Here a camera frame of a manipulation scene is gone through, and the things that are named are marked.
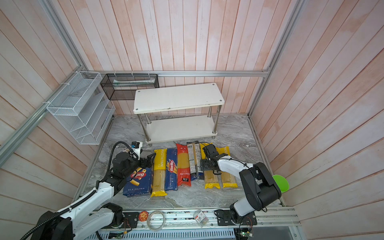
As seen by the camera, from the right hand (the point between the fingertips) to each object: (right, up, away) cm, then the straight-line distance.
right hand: (209, 164), depth 94 cm
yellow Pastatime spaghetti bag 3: (+11, -7, -9) cm, 15 cm away
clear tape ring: (-34, -25, -18) cm, 46 cm away
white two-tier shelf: (-29, +39, -12) cm, 50 cm away
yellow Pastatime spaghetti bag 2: (0, -7, -10) cm, 12 cm away
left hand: (-36, +8, -10) cm, 38 cm away
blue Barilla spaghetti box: (-23, -6, -10) cm, 26 cm away
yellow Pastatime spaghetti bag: (-30, -4, -7) cm, 31 cm away
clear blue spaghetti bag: (-9, +1, -3) cm, 9 cm away
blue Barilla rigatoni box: (-40, -7, -14) cm, 43 cm away
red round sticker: (-36, -22, -19) cm, 47 cm away
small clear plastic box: (-7, -22, -22) cm, 32 cm away
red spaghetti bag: (-16, -2, -6) cm, 17 cm away
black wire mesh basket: (-59, +53, +10) cm, 80 cm away
